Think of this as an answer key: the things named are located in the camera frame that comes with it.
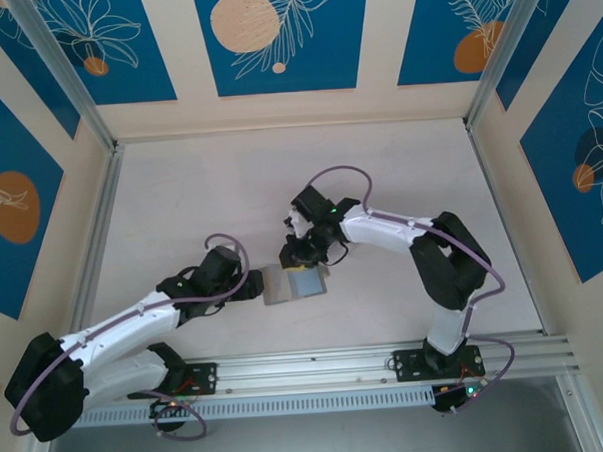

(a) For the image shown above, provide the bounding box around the grey leather card holder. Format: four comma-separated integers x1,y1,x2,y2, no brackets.
259,261,332,308

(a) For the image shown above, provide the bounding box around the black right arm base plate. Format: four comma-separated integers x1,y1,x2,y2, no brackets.
392,346,487,383

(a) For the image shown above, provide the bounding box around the grey metal sheet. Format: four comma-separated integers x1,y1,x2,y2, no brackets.
36,373,591,452

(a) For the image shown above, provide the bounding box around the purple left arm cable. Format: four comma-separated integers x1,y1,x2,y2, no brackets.
0,230,258,449

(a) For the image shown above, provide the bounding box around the aluminium table side rail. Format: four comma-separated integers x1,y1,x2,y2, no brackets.
464,118,546,339
61,142,133,343

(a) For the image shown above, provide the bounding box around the aluminium mounting rail beam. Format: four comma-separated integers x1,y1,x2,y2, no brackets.
81,329,583,408

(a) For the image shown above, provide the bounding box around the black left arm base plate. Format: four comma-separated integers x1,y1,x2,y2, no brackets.
136,362,220,399

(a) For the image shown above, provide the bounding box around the aluminium frame post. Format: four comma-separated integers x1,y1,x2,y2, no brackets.
457,0,563,133
6,0,122,155

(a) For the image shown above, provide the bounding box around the white slotted cable duct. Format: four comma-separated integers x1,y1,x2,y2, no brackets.
76,385,436,428

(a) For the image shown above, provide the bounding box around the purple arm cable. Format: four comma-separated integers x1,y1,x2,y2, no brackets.
308,156,520,416
0,230,258,449

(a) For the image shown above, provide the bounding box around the plastic credit card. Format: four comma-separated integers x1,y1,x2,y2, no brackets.
287,268,330,300

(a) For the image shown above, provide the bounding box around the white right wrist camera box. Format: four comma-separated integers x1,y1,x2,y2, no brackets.
284,208,309,238

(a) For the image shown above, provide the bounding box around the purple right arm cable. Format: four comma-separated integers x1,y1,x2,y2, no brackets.
308,156,520,416

